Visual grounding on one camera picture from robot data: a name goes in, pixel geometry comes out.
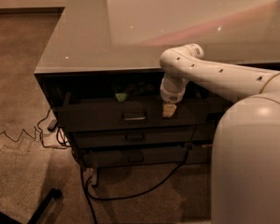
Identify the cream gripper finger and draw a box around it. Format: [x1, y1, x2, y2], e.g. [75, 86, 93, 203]
[162, 103, 176, 119]

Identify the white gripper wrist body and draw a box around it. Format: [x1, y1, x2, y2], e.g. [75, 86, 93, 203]
[161, 77, 188, 104]

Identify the grey drawer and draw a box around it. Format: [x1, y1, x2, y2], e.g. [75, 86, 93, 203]
[68, 124, 216, 149]
[83, 146, 212, 168]
[55, 95, 210, 132]

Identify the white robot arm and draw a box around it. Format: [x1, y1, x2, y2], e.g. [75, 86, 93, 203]
[160, 44, 280, 224]

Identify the grey drawer cabinet counter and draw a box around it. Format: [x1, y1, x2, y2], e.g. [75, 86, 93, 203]
[34, 0, 280, 189]

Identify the green snack bag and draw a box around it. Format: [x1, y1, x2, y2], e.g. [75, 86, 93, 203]
[115, 91, 131, 103]

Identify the black power adapter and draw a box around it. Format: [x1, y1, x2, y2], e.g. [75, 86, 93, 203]
[48, 119, 58, 132]

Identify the black metal stand leg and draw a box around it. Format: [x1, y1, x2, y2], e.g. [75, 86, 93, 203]
[0, 188, 63, 224]

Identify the thick black floor cable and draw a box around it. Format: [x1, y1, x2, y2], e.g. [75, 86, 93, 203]
[79, 161, 187, 224]

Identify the thin tangled black cable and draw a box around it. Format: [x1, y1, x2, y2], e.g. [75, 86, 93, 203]
[0, 108, 71, 150]

